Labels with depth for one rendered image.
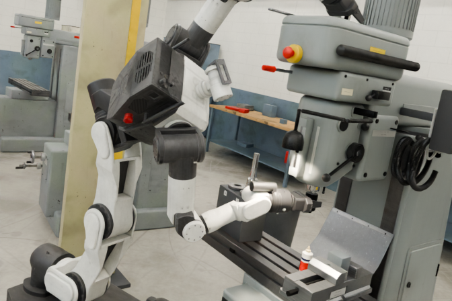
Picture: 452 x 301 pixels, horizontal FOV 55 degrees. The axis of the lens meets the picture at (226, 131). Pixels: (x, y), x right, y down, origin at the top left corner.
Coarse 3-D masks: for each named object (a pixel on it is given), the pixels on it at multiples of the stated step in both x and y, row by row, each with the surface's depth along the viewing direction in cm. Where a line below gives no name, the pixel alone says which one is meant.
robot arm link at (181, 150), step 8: (168, 136) 133; (176, 136) 133; (184, 136) 134; (192, 136) 135; (168, 144) 131; (176, 144) 132; (184, 144) 132; (192, 144) 133; (168, 152) 131; (176, 152) 131; (184, 152) 132; (192, 152) 133; (168, 160) 132; (176, 160) 133; (184, 160) 133; (192, 160) 135; (176, 168) 134; (184, 168) 134; (192, 168) 136; (176, 176) 135; (184, 176) 135; (192, 176) 137
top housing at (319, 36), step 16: (288, 16) 146; (304, 16) 141; (320, 16) 136; (288, 32) 145; (304, 32) 139; (320, 32) 134; (336, 32) 133; (352, 32) 137; (368, 32) 141; (384, 32) 148; (304, 48) 139; (320, 48) 135; (368, 48) 143; (384, 48) 149; (400, 48) 154; (304, 64) 142; (320, 64) 136; (336, 64) 136; (352, 64) 140; (368, 64) 145
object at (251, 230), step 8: (224, 184) 199; (232, 184) 196; (240, 184) 198; (224, 192) 194; (232, 192) 189; (240, 192) 187; (224, 200) 194; (232, 200) 188; (240, 200) 183; (264, 216) 187; (232, 224) 187; (240, 224) 182; (248, 224) 183; (256, 224) 186; (232, 232) 187; (240, 232) 182; (248, 232) 184; (256, 232) 187; (240, 240) 183; (248, 240) 185; (256, 240) 188
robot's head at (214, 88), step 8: (208, 72) 143; (216, 72) 142; (216, 80) 141; (200, 88) 144; (208, 88) 144; (216, 88) 140; (224, 88) 140; (208, 96) 145; (216, 96) 140; (224, 96) 141
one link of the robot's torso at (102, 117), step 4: (100, 116) 165; (104, 116) 164; (96, 120) 166; (100, 120) 165; (104, 120) 164; (108, 120) 163; (108, 124) 163; (112, 124) 162; (112, 128) 162; (116, 128) 163; (112, 132) 162; (116, 132) 163; (112, 136) 162; (116, 136) 163; (112, 140) 162; (116, 140) 163
